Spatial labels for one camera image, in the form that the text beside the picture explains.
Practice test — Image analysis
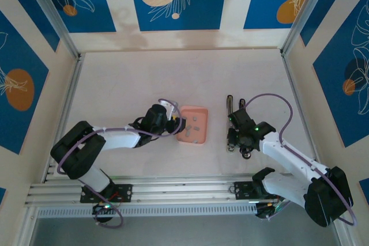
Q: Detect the pink plastic tray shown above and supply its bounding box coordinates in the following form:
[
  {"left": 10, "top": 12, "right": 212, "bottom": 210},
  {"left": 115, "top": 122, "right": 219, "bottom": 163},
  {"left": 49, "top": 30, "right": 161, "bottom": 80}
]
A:
[{"left": 175, "top": 105, "right": 210, "bottom": 146}]

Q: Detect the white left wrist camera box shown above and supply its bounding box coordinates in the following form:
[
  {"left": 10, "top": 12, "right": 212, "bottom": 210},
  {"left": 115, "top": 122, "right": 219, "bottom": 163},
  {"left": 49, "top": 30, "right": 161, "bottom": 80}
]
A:
[{"left": 159, "top": 98, "right": 180, "bottom": 115}]

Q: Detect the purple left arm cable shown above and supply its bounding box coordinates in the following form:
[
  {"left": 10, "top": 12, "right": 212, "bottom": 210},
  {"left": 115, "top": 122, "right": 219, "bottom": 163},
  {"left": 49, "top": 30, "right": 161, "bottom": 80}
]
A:
[{"left": 56, "top": 99, "right": 185, "bottom": 229}]

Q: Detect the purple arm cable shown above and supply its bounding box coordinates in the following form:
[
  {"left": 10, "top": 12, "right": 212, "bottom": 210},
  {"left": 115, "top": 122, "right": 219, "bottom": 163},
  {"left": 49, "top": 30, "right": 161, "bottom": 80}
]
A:
[
  {"left": 56, "top": 99, "right": 185, "bottom": 229},
  {"left": 244, "top": 93, "right": 358, "bottom": 227}
]

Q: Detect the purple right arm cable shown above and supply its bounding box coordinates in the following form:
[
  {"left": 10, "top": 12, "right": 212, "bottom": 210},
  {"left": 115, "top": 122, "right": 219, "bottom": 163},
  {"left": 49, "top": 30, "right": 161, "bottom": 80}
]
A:
[{"left": 244, "top": 93, "right": 358, "bottom": 227}]

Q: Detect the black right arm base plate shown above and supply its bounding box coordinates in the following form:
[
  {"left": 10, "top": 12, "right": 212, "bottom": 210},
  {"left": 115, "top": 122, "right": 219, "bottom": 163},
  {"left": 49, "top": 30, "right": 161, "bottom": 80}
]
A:
[{"left": 234, "top": 181, "right": 262, "bottom": 200}]

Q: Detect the aluminium side rail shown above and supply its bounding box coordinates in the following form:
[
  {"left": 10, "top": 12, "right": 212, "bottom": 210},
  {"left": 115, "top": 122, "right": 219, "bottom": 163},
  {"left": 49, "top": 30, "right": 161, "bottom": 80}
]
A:
[
  {"left": 42, "top": 52, "right": 86, "bottom": 184},
  {"left": 281, "top": 51, "right": 325, "bottom": 179}
]

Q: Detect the aluminium front rail frame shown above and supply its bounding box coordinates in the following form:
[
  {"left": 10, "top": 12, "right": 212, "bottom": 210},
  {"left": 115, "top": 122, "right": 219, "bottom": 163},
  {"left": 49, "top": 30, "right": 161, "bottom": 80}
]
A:
[{"left": 24, "top": 173, "right": 338, "bottom": 208}]

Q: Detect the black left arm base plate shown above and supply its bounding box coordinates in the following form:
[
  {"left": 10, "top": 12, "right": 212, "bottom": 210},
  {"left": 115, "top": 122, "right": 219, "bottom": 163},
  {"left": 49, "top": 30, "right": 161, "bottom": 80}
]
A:
[{"left": 80, "top": 183, "right": 134, "bottom": 204}]

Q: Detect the grey slotted cable duct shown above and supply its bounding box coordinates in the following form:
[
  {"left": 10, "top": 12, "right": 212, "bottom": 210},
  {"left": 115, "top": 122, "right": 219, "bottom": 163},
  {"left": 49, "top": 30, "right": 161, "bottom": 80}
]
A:
[{"left": 36, "top": 203, "right": 258, "bottom": 219}]

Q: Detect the aluminium frame post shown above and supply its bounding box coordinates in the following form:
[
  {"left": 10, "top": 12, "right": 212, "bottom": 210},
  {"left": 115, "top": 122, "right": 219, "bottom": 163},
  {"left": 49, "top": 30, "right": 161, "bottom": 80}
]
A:
[
  {"left": 20, "top": 0, "right": 82, "bottom": 60},
  {"left": 280, "top": 0, "right": 337, "bottom": 56}
]

